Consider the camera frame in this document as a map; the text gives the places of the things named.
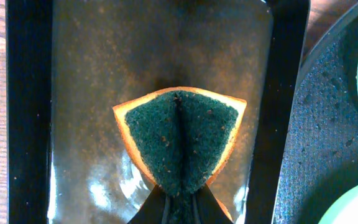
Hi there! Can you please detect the black round tray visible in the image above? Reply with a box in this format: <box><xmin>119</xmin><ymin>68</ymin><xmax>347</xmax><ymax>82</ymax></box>
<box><xmin>272</xmin><ymin>3</ymin><xmax>358</xmax><ymax>223</ymax></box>

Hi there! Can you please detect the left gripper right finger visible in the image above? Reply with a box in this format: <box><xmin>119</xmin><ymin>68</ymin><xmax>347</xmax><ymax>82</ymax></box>
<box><xmin>191</xmin><ymin>185</ymin><xmax>233</xmax><ymax>224</ymax></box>

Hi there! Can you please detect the black rectangular tray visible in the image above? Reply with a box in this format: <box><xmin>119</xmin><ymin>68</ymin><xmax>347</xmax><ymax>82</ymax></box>
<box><xmin>6</xmin><ymin>0</ymin><xmax>310</xmax><ymax>223</ymax></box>

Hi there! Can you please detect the orange green sponge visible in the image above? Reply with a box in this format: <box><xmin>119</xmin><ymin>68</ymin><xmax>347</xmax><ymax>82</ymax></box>
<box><xmin>113</xmin><ymin>86</ymin><xmax>247</xmax><ymax>223</ymax></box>

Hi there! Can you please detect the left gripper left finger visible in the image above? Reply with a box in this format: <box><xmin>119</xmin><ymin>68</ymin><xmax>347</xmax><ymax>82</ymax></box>
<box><xmin>127</xmin><ymin>185</ymin><xmax>170</xmax><ymax>224</ymax></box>

